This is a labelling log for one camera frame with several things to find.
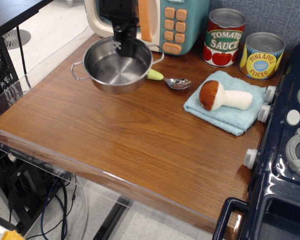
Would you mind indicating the dark blue toy stove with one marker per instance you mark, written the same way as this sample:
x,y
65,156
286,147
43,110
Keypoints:
x,y
272,210

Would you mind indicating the light blue folded cloth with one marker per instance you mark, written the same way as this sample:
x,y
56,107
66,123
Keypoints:
x,y
232,120

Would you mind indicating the teal toy microwave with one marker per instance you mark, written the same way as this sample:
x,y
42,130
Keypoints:
x,y
174,25

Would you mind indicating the stainless steel pot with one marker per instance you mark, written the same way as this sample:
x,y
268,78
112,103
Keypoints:
x,y
113,73

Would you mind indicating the black desk at left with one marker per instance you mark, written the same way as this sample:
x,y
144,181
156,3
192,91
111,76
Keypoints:
x,y
15,12

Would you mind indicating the pineapple slices can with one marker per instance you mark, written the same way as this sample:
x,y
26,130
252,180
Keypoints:
x,y
262,54

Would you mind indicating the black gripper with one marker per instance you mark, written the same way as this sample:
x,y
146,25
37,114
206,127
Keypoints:
x,y
124,20

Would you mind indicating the plush brown mushroom toy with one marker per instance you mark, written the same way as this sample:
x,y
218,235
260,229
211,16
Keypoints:
x,y
212,96

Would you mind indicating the tomato sauce can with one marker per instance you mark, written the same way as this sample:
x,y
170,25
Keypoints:
x,y
225,30

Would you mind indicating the green handled metal spoon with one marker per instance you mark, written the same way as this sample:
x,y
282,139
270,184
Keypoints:
x,y
173,83

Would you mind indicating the yellow object bottom left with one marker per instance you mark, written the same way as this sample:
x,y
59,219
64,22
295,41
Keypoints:
x,y
12,235

